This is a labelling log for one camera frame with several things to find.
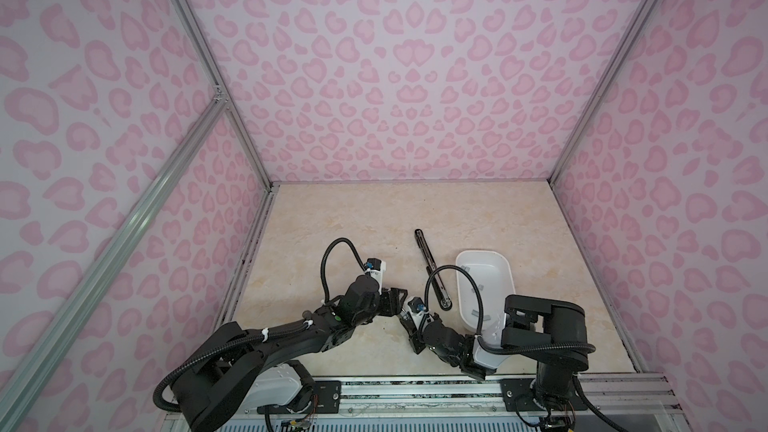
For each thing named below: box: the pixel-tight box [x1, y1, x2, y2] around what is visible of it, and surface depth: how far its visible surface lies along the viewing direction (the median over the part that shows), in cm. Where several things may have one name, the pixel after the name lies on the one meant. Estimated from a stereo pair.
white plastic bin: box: [456, 250, 516, 367], surface depth 95 cm
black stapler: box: [414, 228, 453, 311], surface depth 94 cm
